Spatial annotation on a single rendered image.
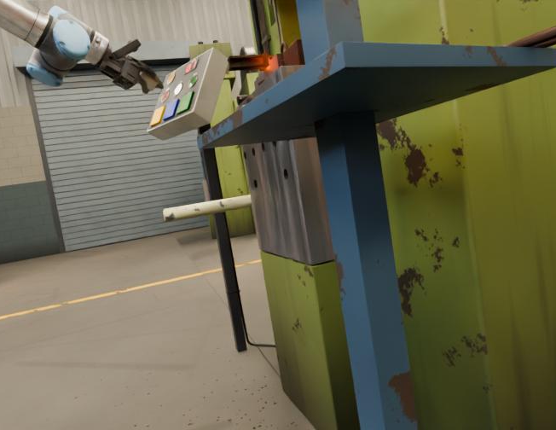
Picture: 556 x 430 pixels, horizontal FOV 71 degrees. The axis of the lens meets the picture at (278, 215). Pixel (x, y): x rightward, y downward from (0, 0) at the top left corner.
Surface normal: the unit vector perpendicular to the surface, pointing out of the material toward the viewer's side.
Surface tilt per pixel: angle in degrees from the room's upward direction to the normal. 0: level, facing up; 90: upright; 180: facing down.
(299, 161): 90
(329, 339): 90
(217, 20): 90
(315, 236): 90
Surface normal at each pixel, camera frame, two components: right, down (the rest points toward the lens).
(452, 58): 0.46, 0.00
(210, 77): 0.71, -0.06
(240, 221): 0.19, 0.04
